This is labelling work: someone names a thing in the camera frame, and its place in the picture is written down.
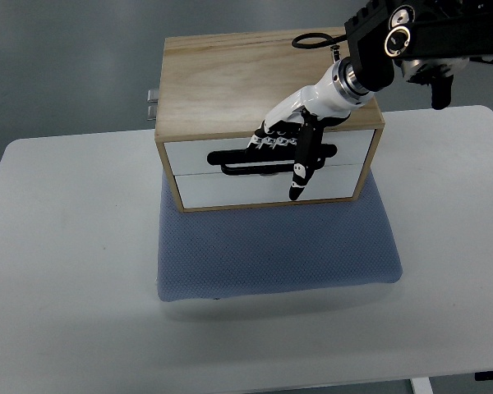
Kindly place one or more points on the white drawer black handle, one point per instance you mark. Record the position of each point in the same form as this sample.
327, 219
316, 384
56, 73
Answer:
190, 157

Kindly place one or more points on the metal clamp behind cabinet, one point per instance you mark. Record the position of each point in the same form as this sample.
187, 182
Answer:
152, 100

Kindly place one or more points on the black table control panel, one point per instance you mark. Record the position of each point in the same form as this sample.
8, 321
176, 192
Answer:
484, 376

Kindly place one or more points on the wooden drawer cabinet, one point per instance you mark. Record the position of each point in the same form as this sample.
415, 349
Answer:
222, 86

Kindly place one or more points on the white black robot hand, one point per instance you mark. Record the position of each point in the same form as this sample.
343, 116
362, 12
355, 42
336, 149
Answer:
299, 121

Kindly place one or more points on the blue-grey foam cushion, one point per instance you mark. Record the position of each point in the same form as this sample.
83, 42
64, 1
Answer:
256, 251

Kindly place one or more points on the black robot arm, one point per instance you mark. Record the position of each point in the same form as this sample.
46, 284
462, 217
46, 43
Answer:
428, 40

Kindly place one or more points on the white table leg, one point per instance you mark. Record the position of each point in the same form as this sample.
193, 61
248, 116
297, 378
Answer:
421, 386

